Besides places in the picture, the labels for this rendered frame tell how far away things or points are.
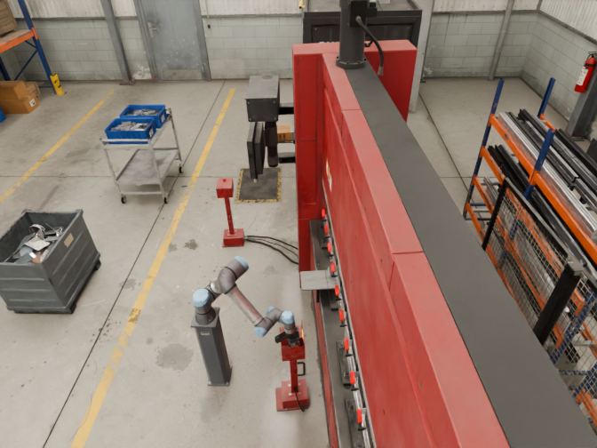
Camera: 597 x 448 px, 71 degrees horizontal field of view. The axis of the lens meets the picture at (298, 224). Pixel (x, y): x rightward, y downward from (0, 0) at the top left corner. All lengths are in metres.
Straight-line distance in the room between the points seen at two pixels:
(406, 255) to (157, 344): 3.13
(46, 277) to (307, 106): 2.73
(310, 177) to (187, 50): 6.62
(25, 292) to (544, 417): 4.24
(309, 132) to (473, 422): 2.60
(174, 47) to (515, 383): 9.24
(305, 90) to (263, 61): 6.38
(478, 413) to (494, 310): 0.30
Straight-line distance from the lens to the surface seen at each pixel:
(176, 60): 9.83
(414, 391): 1.30
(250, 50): 9.45
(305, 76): 3.10
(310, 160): 3.38
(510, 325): 1.19
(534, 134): 4.30
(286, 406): 3.54
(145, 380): 3.93
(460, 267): 1.30
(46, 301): 4.59
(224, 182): 4.46
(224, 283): 2.62
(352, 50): 2.75
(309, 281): 2.99
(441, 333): 1.12
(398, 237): 1.35
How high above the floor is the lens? 3.16
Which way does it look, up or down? 38 degrees down
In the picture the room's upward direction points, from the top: 2 degrees counter-clockwise
